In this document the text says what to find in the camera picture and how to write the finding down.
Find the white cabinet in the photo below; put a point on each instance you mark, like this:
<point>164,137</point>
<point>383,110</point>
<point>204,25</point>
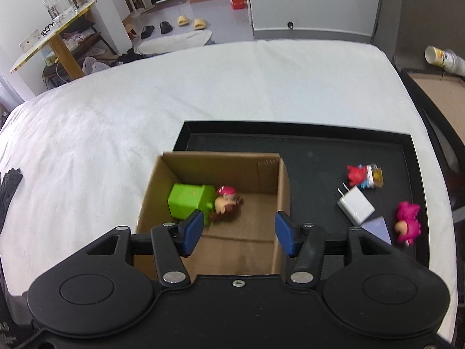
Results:
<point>312,0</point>

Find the white floor mat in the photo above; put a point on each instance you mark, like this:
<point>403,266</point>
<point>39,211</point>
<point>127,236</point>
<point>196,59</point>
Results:
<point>170,41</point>

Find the clear plastic jars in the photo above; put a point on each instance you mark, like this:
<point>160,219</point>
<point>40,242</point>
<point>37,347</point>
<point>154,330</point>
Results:
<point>58,2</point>

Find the black slipper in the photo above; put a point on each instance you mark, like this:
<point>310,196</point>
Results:
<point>147,32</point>
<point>166,27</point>

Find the stack of paper cups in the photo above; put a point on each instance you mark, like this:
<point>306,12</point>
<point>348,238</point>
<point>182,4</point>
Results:
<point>441,57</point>

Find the wooden table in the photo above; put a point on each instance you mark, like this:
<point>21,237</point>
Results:
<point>61,49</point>

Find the beige slipper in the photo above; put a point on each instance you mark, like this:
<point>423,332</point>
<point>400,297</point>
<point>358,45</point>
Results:
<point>200,24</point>
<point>182,20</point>

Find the white charger plug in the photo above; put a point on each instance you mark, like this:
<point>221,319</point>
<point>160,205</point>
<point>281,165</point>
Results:
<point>358,207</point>

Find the lavender box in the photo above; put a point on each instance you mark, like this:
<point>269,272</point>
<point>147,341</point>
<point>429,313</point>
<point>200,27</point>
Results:
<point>377,229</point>

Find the green cube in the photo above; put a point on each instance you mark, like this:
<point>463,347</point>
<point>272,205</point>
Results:
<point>187,200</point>

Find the black tray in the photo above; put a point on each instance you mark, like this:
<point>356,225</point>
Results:
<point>308,160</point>

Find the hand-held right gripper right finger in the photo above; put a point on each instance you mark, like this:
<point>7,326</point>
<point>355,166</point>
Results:
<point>285,234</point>

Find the white plastic bag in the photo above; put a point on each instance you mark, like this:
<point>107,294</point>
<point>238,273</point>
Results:
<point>94,67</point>

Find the dark cloth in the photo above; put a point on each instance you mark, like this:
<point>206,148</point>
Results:
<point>9,189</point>

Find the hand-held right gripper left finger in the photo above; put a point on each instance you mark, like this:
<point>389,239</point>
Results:
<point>192,233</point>

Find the brown-haired doll figure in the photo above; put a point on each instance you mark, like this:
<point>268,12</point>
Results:
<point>227,207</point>

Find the small clear box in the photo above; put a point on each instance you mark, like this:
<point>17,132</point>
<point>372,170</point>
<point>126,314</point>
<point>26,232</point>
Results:
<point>29,40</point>

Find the pink toy figure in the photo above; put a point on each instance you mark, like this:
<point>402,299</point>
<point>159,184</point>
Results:
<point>408,221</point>

